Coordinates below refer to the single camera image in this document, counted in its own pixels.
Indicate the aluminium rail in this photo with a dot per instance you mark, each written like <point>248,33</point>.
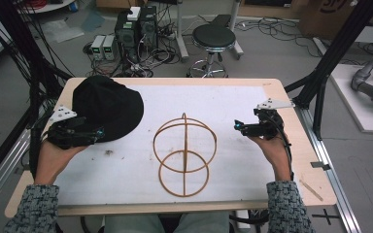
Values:
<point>333,181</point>
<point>3,174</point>

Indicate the person's left hand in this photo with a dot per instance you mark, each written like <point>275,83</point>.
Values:
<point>50,161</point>

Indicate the white table mat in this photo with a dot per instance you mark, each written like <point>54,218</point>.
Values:
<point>207,103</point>

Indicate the grey power supply unit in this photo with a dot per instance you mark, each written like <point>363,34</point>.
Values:
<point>97,47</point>
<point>110,47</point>

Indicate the grey tape strip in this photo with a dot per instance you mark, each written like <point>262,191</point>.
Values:
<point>320,165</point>

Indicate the black round stool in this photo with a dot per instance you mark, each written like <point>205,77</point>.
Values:
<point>213,37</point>

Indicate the thin wooden stick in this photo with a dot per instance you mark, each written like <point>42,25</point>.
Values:
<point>311,190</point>

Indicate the person's right hand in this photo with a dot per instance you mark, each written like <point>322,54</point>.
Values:
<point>277,152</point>

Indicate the white table leg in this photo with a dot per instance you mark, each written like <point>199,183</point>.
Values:
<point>181,32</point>
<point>236,29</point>

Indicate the black hat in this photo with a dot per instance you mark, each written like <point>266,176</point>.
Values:
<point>110,103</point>

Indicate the black computer tower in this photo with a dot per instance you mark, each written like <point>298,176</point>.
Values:
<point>127,39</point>
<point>148,27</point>

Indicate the cardboard box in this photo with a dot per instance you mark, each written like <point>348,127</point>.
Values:
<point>327,16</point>

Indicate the black metal frame strut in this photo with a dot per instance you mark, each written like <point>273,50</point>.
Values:
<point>333,55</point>
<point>19,48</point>

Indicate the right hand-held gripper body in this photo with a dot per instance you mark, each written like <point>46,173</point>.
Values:
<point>267,126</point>

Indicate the white floor board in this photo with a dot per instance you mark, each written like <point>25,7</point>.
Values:
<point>356,103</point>

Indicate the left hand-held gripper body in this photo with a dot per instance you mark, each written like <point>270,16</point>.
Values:
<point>68,132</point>

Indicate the white box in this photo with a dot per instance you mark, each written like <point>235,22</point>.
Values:
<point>134,13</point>

